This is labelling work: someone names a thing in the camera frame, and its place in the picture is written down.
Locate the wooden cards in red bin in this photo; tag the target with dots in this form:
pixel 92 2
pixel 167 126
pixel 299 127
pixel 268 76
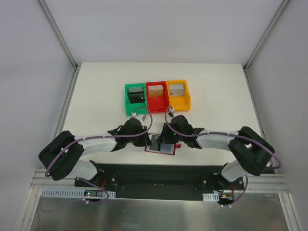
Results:
pixel 156 91

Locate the aluminium frame rail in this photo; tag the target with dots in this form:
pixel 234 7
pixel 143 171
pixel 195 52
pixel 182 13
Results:
pixel 265 183

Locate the right white cable duct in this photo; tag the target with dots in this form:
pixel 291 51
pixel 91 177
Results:
pixel 211 197

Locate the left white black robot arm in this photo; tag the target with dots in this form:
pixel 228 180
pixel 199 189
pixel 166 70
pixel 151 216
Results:
pixel 62 156

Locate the red leather card holder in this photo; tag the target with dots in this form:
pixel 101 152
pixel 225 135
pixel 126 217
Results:
pixel 167 149

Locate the left white cable duct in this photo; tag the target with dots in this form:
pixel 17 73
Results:
pixel 73 193

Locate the cards in yellow bin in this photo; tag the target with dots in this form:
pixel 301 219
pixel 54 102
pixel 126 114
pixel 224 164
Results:
pixel 176 90

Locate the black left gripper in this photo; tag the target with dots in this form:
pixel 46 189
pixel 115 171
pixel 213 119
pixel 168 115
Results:
pixel 145 138

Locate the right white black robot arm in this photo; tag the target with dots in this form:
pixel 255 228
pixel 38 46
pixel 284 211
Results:
pixel 252 153

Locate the black cards in green bin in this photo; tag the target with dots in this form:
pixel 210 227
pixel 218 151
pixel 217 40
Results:
pixel 136 95

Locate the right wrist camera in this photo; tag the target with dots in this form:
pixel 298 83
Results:
pixel 172 112

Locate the white cable duct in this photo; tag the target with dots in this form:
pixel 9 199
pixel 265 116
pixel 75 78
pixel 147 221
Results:
pixel 211 197
pixel 73 193

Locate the green plastic bin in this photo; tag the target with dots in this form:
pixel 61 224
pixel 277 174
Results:
pixel 131 107

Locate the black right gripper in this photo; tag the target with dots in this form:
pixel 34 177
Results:
pixel 165 135

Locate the yellow plastic bin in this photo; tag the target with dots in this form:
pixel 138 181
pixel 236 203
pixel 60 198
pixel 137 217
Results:
pixel 180 103

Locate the red plastic bin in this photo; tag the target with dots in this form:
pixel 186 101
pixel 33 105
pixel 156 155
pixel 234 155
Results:
pixel 157 104

